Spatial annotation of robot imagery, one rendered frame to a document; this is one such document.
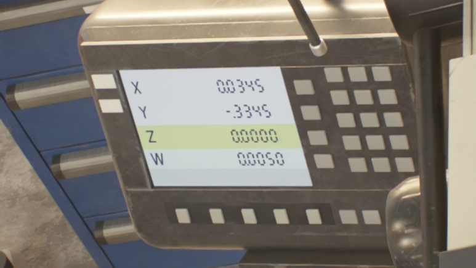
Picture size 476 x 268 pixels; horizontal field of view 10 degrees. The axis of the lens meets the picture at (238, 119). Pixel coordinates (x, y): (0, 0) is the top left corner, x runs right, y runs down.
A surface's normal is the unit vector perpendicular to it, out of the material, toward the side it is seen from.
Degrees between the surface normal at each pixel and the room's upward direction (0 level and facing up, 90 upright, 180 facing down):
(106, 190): 90
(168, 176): 71
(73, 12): 90
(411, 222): 27
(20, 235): 0
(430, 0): 64
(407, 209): 12
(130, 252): 90
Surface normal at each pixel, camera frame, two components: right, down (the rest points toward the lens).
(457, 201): -0.36, -0.65
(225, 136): -0.40, 0.50
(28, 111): -0.11, 0.75
